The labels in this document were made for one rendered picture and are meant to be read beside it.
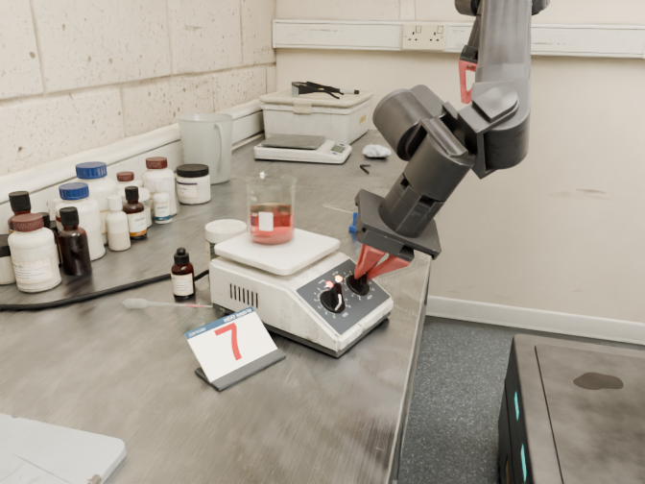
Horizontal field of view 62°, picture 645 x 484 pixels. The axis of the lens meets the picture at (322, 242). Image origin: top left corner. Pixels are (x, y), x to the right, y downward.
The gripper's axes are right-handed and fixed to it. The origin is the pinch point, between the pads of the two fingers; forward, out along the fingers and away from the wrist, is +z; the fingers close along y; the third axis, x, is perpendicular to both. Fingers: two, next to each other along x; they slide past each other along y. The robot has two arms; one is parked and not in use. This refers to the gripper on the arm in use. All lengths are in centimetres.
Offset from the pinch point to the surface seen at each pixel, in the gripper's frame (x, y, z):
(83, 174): -23.4, 39.3, 19.9
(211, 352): 13.0, 14.8, 6.7
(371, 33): -143, -15, 14
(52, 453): 26.5, 25.5, 7.9
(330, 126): -103, -9, 33
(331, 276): 1.0, 3.6, 1.4
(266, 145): -84, 8, 37
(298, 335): 8.3, 5.8, 5.3
